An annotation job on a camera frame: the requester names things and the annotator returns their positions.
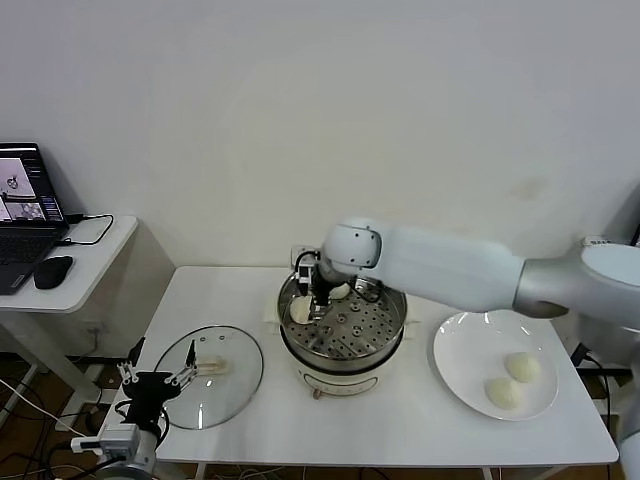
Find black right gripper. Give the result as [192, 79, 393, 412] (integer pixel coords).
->
[307, 267, 335, 322]

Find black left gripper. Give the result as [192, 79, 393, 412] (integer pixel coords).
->
[117, 337, 199, 427]

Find round glass pot lid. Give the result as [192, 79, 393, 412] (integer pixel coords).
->
[152, 325, 265, 430]

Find stainless steel steamer basket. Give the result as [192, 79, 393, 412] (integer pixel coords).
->
[263, 255, 425, 359]

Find white side table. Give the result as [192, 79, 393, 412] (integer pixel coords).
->
[0, 215, 177, 416]

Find black computer mouse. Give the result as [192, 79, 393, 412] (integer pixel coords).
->
[33, 255, 74, 290]

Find white round plate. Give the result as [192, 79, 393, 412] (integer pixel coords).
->
[432, 310, 559, 421]

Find black open laptop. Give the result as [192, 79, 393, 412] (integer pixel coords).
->
[0, 142, 70, 296]

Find white side desk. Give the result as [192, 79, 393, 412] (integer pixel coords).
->
[569, 234, 640, 419]

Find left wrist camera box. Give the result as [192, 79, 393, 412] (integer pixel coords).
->
[69, 424, 142, 457]

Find white floor cable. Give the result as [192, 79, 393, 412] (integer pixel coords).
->
[0, 377, 96, 444]

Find black laptop cable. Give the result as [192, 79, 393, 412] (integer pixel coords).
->
[54, 213, 115, 247]

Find black power adapter cable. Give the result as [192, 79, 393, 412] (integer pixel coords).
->
[572, 339, 614, 416]

